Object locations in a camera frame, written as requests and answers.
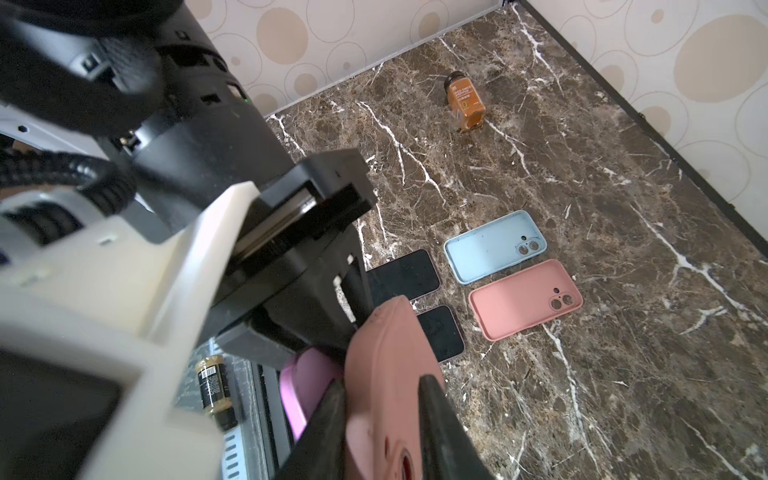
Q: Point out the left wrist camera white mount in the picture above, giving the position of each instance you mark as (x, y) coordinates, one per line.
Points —
(110, 305)

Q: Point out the purple smartphone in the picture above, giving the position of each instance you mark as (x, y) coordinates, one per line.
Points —
(442, 332)
(412, 275)
(303, 382)

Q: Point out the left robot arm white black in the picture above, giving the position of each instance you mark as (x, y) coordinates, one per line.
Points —
(177, 129)

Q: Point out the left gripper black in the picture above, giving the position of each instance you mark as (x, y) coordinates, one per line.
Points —
(296, 277)

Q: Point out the light blue phone case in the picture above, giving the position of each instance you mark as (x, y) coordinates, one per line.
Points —
(494, 246)

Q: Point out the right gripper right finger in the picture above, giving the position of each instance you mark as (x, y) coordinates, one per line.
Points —
(446, 450)

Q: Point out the pink cased smartphone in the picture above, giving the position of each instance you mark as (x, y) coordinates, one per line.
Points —
(533, 296)

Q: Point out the black smartphone rose edge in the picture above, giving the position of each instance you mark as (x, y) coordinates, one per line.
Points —
(385, 360)

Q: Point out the white slotted cable duct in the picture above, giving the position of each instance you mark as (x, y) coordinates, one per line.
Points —
(233, 463)

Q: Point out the black yellow battery cell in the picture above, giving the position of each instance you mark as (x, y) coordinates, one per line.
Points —
(211, 373)

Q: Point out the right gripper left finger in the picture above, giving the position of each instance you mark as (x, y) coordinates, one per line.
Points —
(320, 451)

